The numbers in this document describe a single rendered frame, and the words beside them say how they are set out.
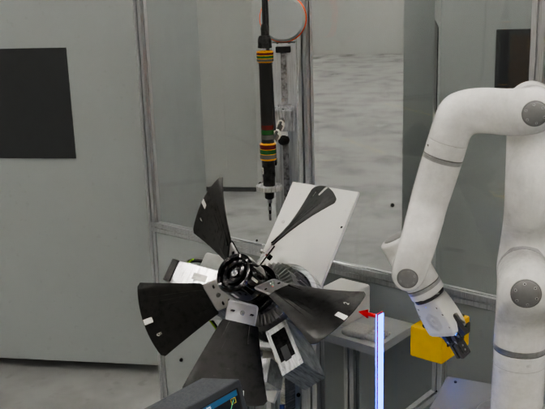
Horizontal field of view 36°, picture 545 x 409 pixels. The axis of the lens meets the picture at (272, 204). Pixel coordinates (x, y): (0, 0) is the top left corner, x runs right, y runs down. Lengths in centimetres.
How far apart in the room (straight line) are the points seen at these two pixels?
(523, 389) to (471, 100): 68
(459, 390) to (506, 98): 81
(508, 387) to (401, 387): 108
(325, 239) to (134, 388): 212
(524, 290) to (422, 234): 25
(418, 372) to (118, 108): 203
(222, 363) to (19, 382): 254
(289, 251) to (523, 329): 91
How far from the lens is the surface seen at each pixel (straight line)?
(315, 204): 233
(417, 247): 187
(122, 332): 454
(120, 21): 415
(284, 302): 223
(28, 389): 462
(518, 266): 190
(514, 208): 192
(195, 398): 161
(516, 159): 191
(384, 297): 299
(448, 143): 188
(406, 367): 304
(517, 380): 204
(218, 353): 229
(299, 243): 261
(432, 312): 201
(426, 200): 191
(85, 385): 456
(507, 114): 182
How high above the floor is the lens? 199
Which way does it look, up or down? 15 degrees down
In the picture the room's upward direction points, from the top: 2 degrees counter-clockwise
